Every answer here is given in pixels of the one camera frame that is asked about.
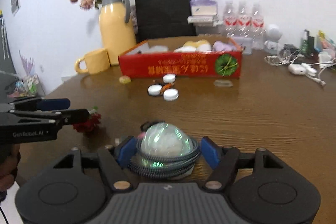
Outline flat white box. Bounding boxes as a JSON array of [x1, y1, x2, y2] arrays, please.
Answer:
[[187, 15, 220, 24]]

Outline black paper bag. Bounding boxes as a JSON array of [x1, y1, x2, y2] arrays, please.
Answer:
[[134, 0, 197, 44]]

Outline black charger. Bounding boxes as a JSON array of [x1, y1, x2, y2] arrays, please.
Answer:
[[283, 43, 299, 53]]

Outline black phone stand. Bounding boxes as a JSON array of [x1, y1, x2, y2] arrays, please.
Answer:
[[306, 35, 316, 53]]

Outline colourful snack packets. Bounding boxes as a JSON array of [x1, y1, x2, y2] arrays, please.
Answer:
[[316, 29, 336, 52]]

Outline purple feather decoration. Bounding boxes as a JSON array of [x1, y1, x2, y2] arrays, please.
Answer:
[[18, 50, 36, 78]]

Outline green spray bottle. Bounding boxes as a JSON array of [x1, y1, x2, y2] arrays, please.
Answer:
[[300, 29, 309, 54]]

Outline white chargers and cables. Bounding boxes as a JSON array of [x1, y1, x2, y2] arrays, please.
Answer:
[[265, 52, 336, 86]]

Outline crumpled white tissue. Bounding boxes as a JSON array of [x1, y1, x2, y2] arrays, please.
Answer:
[[318, 48, 336, 62]]

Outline yellow alpaca plush toy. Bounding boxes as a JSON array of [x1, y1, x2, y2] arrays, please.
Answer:
[[173, 39, 212, 53]]

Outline purple fluffy cloth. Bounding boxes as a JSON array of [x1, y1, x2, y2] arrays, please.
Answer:
[[212, 41, 234, 52]]

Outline small clear plastic piece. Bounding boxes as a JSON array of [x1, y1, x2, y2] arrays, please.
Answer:
[[214, 79, 234, 88]]

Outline wire shelf rack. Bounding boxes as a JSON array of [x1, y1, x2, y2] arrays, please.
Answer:
[[0, 70, 45, 102]]

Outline yellow ceramic mug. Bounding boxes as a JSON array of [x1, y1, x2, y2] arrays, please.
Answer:
[[75, 48, 111, 75]]

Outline dark red artificial rose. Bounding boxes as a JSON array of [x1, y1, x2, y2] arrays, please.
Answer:
[[73, 106, 102, 135]]

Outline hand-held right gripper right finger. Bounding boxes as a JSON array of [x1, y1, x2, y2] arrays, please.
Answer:
[[201, 136, 285, 192]]

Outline purple tissue pack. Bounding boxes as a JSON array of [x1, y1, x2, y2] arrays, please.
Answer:
[[189, 0, 218, 16]]

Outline person's left hand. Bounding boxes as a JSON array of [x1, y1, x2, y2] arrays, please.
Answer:
[[0, 144, 21, 192]]

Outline clear dome light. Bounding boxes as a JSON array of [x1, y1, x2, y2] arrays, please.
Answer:
[[140, 121, 195, 162]]

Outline red cardboard box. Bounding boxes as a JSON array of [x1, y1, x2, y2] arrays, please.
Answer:
[[118, 36, 243, 80]]

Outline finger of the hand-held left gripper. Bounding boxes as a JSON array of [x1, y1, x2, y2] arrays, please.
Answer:
[[8, 108, 90, 125], [8, 98, 71, 111]]

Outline white robot toy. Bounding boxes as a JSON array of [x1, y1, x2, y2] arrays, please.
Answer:
[[264, 24, 284, 54]]

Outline grey braided cable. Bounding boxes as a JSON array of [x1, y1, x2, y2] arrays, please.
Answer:
[[127, 134, 202, 178]]

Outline yellow thermos jug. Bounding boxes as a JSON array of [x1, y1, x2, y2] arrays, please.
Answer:
[[99, 0, 137, 66]]

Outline clear water bottle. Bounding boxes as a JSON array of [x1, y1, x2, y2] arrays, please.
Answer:
[[237, 1, 252, 39], [223, 1, 238, 37], [250, 3, 265, 50]]

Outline white round cap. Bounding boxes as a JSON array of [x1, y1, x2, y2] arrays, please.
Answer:
[[147, 84, 162, 96], [163, 89, 180, 101], [162, 73, 176, 84]]

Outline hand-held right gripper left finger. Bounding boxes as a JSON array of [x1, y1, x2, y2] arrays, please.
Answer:
[[54, 136, 138, 193]]

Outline small white tin box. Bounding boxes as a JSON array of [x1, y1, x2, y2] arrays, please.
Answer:
[[233, 36, 253, 55]]

